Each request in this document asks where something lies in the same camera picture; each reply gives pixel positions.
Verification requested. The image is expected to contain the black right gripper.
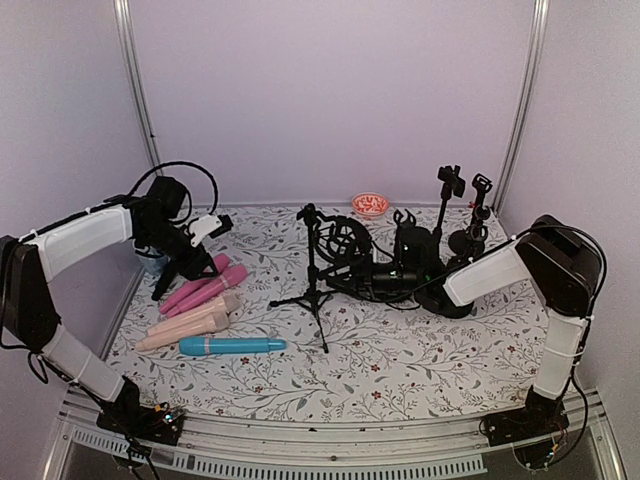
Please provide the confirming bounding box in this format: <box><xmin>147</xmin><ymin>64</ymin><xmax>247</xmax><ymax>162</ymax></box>
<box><xmin>322</xmin><ymin>253</ymin><xmax>423</xmax><ymax>300</ymax></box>

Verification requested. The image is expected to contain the black microphone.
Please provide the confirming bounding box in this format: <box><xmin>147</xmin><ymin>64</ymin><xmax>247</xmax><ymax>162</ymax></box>
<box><xmin>151</xmin><ymin>262</ymin><xmax>177</xmax><ymax>301</ymax></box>

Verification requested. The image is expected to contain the aluminium right corner post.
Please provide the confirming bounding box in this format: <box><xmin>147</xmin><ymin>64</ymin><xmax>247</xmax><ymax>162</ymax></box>
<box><xmin>492</xmin><ymin>0</ymin><xmax>550</xmax><ymax>216</ymax></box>

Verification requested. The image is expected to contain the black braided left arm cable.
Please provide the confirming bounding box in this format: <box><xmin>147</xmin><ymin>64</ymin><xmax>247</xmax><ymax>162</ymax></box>
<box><xmin>127</xmin><ymin>159</ymin><xmax>220</xmax><ymax>216</ymax></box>

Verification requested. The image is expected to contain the aluminium front frame rail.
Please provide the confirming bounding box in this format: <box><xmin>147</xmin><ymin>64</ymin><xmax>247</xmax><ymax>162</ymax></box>
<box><xmin>42</xmin><ymin>382</ymin><xmax>631</xmax><ymax>479</ymax></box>

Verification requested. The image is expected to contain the aluminium corner post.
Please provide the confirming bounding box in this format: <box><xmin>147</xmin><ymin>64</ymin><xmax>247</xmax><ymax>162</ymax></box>
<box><xmin>492</xmin><ymin>0</ymin><xmax>550</xmax><ymax>216</ymax></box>
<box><xmin>113</xmin><ymin>0</ymin><xmax>161</xmax><ymax>167</ymax></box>

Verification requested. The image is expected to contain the aluminium left corner post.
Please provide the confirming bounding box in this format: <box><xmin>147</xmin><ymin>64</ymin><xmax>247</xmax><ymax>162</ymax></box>
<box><xmin>113</xmin><ymin>0</ymin><xmax>161</xmax><ymax>167</ymax></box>

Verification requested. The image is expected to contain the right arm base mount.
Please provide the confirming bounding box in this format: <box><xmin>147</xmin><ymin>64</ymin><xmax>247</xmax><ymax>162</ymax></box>
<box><xmin>478</xmin><ymin>388</ymin><xmax>589</xmax><ymax>472</ymax></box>

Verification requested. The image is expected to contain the beige microphone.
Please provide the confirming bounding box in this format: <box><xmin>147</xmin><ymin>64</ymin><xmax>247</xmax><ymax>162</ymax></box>
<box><xmin>135</xmin><ymin>312</ymin><xmax>230</xmax><ymax>352</ymax></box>
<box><xmin>147</xmin><ymin>293</ymin><xmax>240</xmax><ymax>335</ymax></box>

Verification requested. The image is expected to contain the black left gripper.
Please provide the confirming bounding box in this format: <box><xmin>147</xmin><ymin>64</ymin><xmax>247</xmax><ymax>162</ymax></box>
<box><xmin>140</xmin><ymin>219</ymin><xmax>220</xmax><ymax>281</ymax></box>

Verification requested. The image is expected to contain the black stand of blue microphone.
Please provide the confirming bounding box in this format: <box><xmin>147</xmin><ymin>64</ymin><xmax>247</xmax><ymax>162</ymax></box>
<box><xmin>432</xmin><ymin>165</ymin><xmax>466</xmax><ymax>250</ymax></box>

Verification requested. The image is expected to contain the black tripod shock mount stand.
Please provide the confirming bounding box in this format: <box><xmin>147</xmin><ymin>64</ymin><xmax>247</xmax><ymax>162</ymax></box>
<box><xmin>269</xmin><ymin>203</ymin><xmax>373</xmax><ymax>354</ymax></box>

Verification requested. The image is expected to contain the red patterned white bowl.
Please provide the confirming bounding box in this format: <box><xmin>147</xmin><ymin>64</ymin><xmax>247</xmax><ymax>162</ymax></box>
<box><xmin>351</xmin><ymin>192</ymin><xmax>390</xmax><ymax>219</ymax></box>

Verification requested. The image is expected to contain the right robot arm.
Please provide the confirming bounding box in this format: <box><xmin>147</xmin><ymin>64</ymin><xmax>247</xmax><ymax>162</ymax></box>
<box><xmin>314</xmin><ymin>215</ymin><xmax>608</xmax><ymax>436</ymax></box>

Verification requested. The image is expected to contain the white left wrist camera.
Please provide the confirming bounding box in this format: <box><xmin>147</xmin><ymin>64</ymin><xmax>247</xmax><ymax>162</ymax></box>
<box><xmin>186</xmin><ymin>214</ymin><xmax>233</xmax><ymax>247</ymax></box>

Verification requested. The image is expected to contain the pink microphone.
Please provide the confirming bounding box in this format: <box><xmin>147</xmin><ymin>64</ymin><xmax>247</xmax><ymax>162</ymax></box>
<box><xmin>165</xmin><ymin>265</ymin><xmax>247</xmax><ymax>318</ymax></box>
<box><xmin>159</xmin><ymin>253</ymin><xmax>230</xmax><ymax>315</ymax></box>

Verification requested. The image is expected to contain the blue microphone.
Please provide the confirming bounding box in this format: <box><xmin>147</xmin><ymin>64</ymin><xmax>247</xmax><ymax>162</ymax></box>
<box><xmin>179</xmin><ymin>336</ymin><xmax>287</xmax><ymax>357</ymax></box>

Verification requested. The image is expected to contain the black straight stand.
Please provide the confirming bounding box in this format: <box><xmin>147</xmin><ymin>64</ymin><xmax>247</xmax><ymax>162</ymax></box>
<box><xmin>393</xmin><ymin>209</ymin><xmax>417</xmax><ymax>246</ymax></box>

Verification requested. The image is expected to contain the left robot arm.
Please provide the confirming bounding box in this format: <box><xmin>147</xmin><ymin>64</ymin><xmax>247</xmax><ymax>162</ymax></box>
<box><xmin>1</xmin><ymin>176</ymin><xmax>232</xmax><ymax>434</ymax></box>

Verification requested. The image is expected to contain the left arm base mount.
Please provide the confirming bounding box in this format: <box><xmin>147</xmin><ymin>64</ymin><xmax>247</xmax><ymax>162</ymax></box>
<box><xmin>96</xmin><ymin>396</ymin><xmax>185</xmax><ymax>446</ymax></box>

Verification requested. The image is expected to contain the blue ceramic mug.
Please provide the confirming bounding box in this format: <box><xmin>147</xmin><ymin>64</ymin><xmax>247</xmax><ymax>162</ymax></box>
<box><xmin>138</xmin><ymin>256</ymin><xmax>165</xmax><ymax>276</ymax></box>

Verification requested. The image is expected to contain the black round stand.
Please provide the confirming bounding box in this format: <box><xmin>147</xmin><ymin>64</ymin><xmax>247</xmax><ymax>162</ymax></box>
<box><xmin>422</xmin><ymin>297</ymin><xmax>474</xmax><ymax>319</ymax></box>
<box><xmin>448</xmin><ymin>173</ymin><xmax>493</xmax><ymax>258</ymax></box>

